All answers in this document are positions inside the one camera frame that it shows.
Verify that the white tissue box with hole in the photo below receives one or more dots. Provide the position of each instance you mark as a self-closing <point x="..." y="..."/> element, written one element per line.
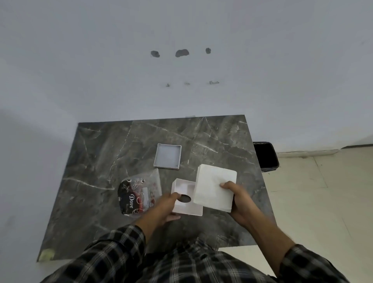
<point x="186" y="205"/>

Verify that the person's right thumb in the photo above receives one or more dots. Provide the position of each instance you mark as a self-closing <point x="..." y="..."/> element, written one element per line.
<point x="228" y="185"/>

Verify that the stack of white napkins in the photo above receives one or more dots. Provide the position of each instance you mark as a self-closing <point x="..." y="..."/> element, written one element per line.
<point x="214" y="186"/>

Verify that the white square box lid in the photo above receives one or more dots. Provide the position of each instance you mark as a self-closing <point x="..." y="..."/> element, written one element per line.
<point x="167" y="156"/>

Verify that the person's right hand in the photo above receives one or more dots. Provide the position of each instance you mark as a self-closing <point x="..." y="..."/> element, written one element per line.
<point x="243" y="207"/>

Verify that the person's plaid shirt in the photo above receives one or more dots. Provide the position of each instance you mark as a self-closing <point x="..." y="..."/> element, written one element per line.
<point x="204" y="265"/>

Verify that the black waste bin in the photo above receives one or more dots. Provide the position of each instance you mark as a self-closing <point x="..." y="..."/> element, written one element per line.
<point x="265" y="156"/>

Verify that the person's left hand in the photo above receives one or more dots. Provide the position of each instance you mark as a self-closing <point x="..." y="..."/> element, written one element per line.
<point x="162" y="207"/>

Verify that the person's right forearm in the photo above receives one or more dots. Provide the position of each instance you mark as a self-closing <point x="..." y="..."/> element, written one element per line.
<point x="285" y="250"/>

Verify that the clear plastic napkin wrapper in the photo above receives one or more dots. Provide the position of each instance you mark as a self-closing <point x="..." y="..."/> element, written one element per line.
<point x="135" y="194"/>

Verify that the person's left thumb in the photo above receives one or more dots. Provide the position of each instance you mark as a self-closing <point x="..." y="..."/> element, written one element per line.
<point x="174" y="217"/>

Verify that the pale tape piece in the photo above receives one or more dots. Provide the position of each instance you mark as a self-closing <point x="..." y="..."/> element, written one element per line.
<point x="46" y="255"/>

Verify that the person's left forearm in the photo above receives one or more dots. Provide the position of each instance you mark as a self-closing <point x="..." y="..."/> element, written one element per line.
<point x="116" y="247"/>

